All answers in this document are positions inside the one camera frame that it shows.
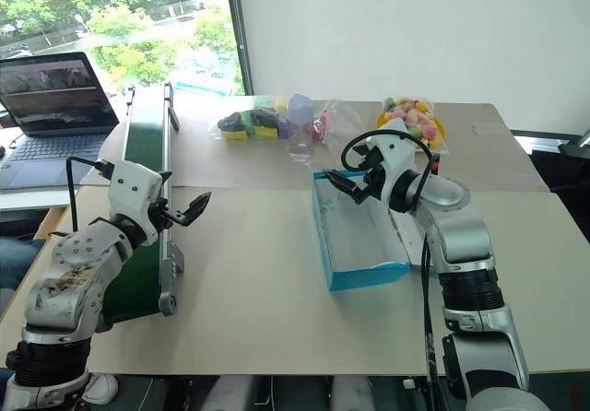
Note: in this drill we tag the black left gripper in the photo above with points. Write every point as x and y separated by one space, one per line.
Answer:
162 215

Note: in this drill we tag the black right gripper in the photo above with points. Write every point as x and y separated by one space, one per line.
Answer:
372 178

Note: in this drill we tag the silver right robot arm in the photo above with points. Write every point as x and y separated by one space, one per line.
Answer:
465 254

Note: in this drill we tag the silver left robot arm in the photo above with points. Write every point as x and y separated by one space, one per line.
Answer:
64 286

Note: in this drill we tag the blue cardboard box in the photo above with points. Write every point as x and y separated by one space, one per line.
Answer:
355 240

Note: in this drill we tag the green conveyor belt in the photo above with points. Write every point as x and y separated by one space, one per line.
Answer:
145 162

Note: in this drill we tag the plastic bag of pink items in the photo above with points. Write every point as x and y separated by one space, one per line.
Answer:
329 120

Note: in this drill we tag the clear bottle with purple cap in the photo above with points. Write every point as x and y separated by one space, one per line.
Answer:
298 125

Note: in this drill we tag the bag of colourful toy fruit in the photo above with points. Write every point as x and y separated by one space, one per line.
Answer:
415 118

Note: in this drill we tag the plastic bag of sponges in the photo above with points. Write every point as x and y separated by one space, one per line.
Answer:
244 123

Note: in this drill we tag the white laptop stand table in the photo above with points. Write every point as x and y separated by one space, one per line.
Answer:
32 196

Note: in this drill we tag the dark blue laptop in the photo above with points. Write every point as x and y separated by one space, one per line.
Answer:
55 107

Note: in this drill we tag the person's leg in jeans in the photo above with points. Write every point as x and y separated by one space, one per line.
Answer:
16 259

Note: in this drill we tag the white sneaker on floor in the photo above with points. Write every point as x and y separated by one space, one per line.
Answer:
101 388

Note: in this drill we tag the black furniture with white part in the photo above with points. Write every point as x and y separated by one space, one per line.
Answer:
553 157

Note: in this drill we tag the pale rounded shape under table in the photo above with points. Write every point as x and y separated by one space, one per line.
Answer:
352 395

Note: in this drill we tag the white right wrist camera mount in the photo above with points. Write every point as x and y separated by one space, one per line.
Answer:
392 153

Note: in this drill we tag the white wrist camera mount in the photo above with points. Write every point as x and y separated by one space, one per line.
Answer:
392 153
133 190

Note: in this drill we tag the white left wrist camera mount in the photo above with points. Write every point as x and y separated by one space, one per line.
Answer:
133 190

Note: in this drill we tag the dark window frame post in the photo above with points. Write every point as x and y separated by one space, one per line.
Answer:
239 33

